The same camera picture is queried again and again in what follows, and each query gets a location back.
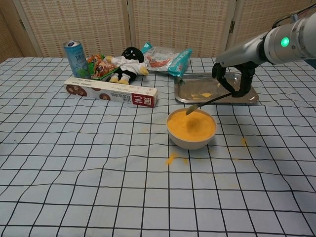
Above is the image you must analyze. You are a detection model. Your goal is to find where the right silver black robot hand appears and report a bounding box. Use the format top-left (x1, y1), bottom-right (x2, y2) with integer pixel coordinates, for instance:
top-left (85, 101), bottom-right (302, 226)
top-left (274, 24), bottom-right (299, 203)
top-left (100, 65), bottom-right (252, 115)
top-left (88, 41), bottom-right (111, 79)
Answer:
top-left (212, 32), bottom-right (270, 99)

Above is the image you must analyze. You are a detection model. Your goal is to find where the black plush doll white robe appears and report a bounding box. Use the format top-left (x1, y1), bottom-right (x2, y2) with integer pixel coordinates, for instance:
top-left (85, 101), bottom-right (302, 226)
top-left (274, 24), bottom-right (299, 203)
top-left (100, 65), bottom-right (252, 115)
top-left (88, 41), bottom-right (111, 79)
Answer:
top-left (105, 46), bottom-right (150, 85)

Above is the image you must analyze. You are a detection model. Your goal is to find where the stainless steel tray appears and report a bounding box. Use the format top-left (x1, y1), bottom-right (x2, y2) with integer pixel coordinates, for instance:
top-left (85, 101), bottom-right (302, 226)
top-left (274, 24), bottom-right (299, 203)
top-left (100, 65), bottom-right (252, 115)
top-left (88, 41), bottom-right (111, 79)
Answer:
top-left (174, 72), bottom-right (259, 104)

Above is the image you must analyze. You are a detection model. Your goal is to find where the dark metal spoon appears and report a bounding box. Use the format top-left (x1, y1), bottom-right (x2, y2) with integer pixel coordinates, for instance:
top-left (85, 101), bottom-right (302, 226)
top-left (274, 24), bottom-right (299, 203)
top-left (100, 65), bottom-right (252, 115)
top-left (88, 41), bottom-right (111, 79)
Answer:
top-left (185, 92), bottom-right (234, 116)

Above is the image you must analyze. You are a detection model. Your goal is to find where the blue checked tablecloth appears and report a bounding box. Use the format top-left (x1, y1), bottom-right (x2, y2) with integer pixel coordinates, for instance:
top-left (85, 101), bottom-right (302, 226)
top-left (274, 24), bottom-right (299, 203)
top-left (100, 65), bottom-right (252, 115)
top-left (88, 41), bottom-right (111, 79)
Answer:
top-left (0, 57), bottom-right (316, 237)

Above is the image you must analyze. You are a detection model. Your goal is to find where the white cling film box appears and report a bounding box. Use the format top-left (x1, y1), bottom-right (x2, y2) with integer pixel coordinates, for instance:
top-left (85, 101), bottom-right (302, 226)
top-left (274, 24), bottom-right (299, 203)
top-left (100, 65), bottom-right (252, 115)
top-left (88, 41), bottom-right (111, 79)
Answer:
top-left (63, 77), bottom-right (158, 109)

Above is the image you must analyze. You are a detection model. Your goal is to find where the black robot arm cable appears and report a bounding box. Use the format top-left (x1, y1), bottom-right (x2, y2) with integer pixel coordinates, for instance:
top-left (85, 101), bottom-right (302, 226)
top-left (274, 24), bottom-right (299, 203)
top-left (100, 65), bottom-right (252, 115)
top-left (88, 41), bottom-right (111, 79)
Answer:
top-left (271, 3), bottom-right (316, 28)

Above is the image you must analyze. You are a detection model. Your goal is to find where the blue drink can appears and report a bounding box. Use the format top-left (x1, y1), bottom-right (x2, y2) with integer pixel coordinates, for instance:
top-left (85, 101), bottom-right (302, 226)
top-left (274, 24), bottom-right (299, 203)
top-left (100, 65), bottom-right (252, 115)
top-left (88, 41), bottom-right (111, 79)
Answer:
top-left (63, 40), bottom-right (91, 79)

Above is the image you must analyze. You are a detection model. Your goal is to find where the teal clear food bag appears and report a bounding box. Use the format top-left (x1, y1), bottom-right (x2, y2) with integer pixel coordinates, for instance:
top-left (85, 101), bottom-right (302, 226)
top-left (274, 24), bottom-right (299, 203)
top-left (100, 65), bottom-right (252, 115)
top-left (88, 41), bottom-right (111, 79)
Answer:
top-left (143, 42), bottom-right (193, 77)

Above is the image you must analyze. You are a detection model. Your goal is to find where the beige bowl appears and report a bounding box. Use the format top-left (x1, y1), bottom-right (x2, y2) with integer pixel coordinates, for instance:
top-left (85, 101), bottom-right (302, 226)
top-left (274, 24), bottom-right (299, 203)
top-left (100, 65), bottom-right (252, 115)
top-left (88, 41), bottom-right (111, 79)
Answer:
top-left (166, 108), bottom-right (218, 150)

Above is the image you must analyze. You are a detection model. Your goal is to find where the woven folding screen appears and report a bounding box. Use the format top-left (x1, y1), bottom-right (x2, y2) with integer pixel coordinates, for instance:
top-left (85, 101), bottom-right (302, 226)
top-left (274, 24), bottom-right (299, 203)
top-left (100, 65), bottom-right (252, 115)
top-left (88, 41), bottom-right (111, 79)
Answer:
top-left (0, 0), bottom-right (316, 59)

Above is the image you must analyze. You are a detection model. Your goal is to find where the green orange snack bag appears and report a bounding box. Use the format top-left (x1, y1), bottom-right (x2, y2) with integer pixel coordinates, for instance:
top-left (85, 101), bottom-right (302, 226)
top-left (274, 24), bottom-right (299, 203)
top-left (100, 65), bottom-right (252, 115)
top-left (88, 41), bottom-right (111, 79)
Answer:
top-left (86, 54), bottom-right (119, 81)

